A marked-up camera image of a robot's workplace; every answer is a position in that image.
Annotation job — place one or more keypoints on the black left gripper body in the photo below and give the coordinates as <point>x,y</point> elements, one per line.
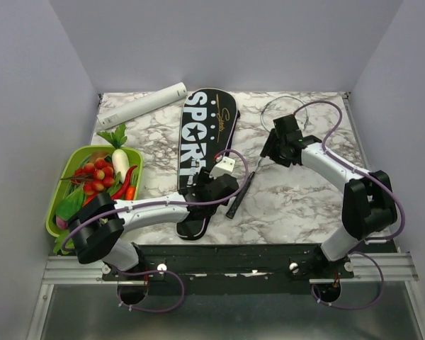
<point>203,180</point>

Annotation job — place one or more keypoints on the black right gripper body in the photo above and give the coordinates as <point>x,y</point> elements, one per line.
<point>275,151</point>

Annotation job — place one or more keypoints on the black-handled badminton racket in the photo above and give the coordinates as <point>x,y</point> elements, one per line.
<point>240,197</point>

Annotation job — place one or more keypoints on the black sport racket bag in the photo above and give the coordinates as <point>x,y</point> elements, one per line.
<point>208,121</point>

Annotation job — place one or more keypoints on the white shuttlecock tube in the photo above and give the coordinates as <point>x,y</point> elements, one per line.
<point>141,106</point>

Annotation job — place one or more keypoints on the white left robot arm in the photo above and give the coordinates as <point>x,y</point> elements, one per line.
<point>96,228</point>

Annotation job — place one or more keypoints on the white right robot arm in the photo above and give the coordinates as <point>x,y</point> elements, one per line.
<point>367,207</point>

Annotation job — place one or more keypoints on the small orange carrot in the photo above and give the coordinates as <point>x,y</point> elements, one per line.
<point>130,193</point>

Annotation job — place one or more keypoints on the red chili pepper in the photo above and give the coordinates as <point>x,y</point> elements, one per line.
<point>125,180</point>

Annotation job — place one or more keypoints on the white radish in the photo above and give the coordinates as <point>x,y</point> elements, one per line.
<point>120,163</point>

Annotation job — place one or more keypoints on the red cherry tomato bunch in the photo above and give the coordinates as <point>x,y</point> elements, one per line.
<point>94,176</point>

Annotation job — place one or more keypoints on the green vegetable tray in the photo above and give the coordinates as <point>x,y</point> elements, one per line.
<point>78,159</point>

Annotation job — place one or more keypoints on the green leafy vegetable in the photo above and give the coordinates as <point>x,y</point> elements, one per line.
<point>70,205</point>

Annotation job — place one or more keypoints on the purple onion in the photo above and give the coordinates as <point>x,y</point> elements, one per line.
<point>60,223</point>

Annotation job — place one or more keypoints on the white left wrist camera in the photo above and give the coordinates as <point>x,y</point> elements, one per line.
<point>223,166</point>

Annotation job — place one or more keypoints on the aluminium frame rail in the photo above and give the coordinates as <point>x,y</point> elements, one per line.
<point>395,267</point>

